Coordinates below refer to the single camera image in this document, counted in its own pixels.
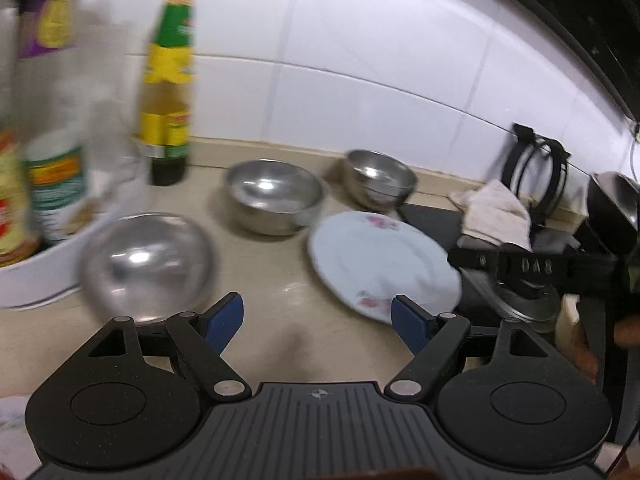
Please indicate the stainless steel bowl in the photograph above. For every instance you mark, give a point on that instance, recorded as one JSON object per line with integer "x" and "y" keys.
{"x": 380, "y": 177}
{"x": 275, "y": 195}
{"x": 145, "y": 267}

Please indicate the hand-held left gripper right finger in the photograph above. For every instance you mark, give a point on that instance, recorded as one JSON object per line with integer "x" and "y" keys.
{"x": 407, "y": 327}

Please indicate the yellow red label vinegar bottle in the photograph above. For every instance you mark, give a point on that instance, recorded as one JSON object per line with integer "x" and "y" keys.
{"x": 12, "y": 210}

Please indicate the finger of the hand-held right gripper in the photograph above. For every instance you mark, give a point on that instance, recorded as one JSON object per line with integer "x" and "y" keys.
{"x": 472, "y": 259}

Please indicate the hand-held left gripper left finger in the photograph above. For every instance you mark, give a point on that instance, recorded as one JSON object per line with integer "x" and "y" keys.
{"x": 227, "y": 319}

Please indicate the black range hood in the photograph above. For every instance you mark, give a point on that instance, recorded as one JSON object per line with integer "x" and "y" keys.
{"x": 590, "y": 10}

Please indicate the green label yellow cap bottle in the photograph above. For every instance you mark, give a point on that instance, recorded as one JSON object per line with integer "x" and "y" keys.
{"x": 167, "y": 125}

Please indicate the beige dish cloth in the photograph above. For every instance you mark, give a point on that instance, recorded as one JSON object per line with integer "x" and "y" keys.
{"x": 492, "y": 215}

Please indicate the purple label clear bottle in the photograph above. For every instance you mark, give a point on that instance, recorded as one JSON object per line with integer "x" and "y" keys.
{"x": 55, "y": 185}

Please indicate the round grey metal lid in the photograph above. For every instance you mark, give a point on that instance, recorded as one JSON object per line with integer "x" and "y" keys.
{"x": 520, "y": 310}

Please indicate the white two-tier condiment rack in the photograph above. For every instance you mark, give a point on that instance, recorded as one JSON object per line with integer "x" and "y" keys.
{"x": 50, "y": 280}

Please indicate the black wok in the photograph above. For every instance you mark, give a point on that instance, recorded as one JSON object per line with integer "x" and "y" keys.
{"x": 615, "y": 215}

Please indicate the white floral plate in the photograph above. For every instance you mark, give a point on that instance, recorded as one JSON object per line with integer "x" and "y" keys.
{"x": 375, "y": 255}

